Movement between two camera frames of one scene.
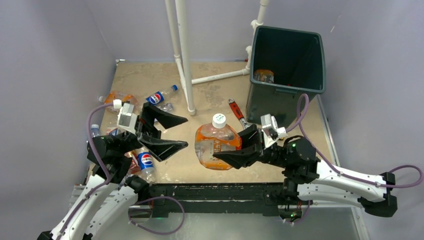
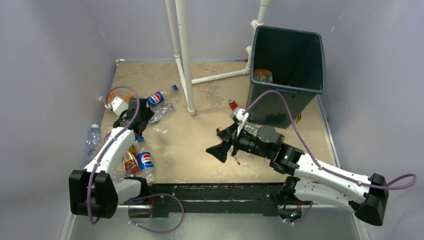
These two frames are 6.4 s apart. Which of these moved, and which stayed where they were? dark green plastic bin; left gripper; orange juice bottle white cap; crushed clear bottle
Moved: left gripper
Stayed: orange juice bottle white cap; crushed clear bottle; dark green plastic bin
